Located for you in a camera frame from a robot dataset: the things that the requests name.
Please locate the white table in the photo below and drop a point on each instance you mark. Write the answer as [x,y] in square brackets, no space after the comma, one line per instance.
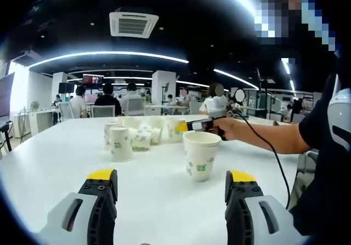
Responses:
[68,179]

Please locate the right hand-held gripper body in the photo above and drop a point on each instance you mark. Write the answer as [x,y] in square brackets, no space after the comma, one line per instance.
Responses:
[218,108]

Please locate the white grey worn device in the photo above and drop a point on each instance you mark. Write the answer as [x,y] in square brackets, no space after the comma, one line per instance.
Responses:
[340,110]

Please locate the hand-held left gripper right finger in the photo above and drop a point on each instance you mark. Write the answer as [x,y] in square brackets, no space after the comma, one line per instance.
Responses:
[238,209]

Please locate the ceiling air conditioner unit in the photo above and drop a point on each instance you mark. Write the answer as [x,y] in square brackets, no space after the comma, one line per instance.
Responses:
[134,24]

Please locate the person's right hand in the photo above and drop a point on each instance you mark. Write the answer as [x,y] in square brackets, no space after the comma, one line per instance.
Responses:
[233,128]

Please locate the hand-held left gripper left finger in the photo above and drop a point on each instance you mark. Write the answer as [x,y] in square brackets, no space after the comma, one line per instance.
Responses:
[101,206]

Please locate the nested paper cup stack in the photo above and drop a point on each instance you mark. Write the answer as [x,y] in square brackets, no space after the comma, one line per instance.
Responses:
[200,160]

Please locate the black monitor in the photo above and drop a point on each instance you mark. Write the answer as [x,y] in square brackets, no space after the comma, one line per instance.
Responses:
[66,88]

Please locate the potted green plant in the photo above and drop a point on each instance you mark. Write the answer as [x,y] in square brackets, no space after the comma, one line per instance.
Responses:
[34,105]

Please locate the cluster of paper cups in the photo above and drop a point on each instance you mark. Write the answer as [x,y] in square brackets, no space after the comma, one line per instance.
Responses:
[120,146]

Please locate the wall screen with red picture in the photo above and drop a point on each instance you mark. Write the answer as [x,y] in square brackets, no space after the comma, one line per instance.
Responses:
[93,79]

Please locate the black tripod stand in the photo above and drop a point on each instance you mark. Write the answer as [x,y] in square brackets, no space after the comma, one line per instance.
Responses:
[166,86]

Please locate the grey office chair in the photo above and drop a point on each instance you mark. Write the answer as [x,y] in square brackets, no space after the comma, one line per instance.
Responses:
[307,162]

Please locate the black overhead stand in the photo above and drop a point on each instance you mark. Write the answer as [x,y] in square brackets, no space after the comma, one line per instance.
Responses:
[267,80]

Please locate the white office chair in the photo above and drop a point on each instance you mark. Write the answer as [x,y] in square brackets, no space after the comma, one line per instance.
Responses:
[64,112]
[102,110]
[136,106]

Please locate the white low cabinet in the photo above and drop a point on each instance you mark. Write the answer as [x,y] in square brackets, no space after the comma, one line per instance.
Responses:
[35,121]

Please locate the monitor with purple screen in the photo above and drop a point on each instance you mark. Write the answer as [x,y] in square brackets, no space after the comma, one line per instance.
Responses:
[5,97]

